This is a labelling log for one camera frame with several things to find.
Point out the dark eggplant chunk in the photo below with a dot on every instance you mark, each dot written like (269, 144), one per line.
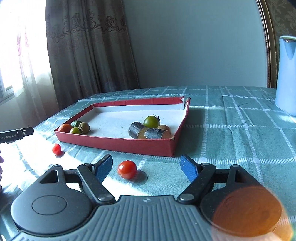
(137, 130)
(153, 134)

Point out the teal plaid tablecloth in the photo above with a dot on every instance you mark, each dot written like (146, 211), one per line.
(225, 126)

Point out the red shallow cardboard box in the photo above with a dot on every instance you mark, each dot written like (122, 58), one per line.
(109, 123)

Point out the green tomato with stem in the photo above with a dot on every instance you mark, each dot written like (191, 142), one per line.
(84, 128)

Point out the small brown kiwi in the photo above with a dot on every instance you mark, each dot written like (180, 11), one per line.
(164, 127)

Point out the sheer white curtain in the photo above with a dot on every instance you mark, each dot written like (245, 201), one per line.
(27, 92)

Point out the brown patterned curtain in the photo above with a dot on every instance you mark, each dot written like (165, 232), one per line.
(89, 49)

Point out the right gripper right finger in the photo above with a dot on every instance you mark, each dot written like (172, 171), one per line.
(200, 176)

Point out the yellow-green tomato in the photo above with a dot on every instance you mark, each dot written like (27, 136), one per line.
(152, 121)

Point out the red cherry tomato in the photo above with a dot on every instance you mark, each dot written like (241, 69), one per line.
(57, 149)
(127, 169)

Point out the orange tangerine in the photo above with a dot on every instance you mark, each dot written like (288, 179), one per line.
(65, 128)

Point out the green cucumber chunk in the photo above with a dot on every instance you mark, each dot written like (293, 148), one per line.
(76, 123)

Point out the light blue kettle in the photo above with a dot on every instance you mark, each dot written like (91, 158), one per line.
(286, 80)

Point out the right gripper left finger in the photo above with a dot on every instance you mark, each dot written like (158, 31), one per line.
(92, 176)

